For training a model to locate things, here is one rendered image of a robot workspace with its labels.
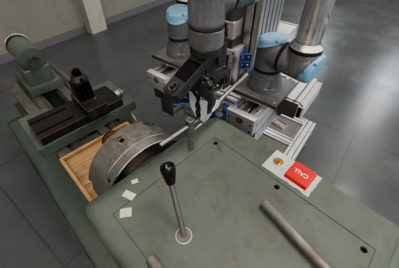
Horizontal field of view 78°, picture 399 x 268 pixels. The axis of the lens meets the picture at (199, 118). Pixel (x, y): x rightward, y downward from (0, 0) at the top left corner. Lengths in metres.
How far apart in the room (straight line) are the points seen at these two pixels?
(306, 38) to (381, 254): 0.63
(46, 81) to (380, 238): 1.77
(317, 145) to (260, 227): 2.09
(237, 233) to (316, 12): 0.68
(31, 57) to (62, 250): 1.28
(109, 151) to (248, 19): 0.84
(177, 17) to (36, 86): 1.01
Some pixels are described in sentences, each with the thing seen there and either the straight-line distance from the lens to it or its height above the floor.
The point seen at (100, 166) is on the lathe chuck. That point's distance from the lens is 0.82.
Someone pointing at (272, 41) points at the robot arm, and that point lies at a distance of 1.00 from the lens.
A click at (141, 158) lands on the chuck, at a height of 1.21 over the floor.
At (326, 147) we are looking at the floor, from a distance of 2.67.
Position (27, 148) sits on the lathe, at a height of 0.54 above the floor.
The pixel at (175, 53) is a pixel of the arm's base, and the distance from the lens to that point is 1.31.
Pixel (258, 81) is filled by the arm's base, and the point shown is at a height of 1.21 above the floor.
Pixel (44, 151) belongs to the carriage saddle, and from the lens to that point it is 1.38.
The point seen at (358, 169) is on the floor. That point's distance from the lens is 2.63.
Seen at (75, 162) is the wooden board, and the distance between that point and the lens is 1.28.
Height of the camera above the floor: 1.80
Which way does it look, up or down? 42 degrees down
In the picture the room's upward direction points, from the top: straight up
